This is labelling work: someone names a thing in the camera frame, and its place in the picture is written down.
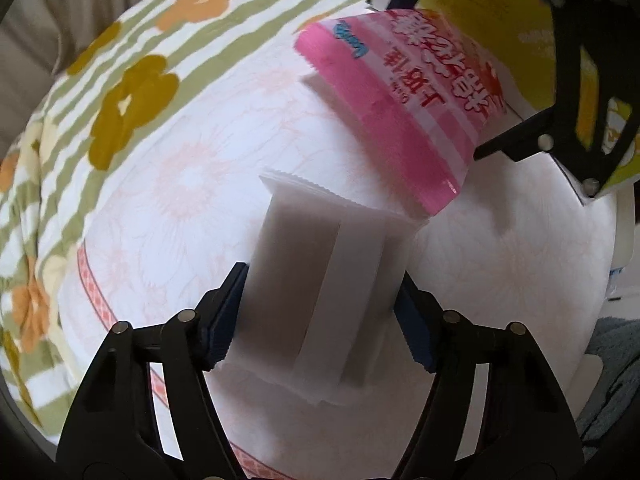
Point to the plain white snack packet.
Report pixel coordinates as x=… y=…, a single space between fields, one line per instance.
x=320 y=285

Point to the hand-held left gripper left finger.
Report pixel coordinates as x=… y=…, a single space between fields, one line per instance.
x=227 y=315

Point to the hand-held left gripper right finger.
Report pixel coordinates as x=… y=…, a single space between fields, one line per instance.
x=412 y=325

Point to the pink striped snack packet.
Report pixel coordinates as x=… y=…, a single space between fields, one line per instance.
x=400 y=110

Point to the grey blue towel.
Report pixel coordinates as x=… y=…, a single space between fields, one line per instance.
x=615 y=350

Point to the white floral printed sheet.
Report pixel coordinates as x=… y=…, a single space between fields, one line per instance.
x=200 y=160

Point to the beige curtain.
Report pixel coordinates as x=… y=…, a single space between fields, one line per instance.
x=40 y=25

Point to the striped floral blanket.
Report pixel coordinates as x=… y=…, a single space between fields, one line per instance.
x=125 y=85

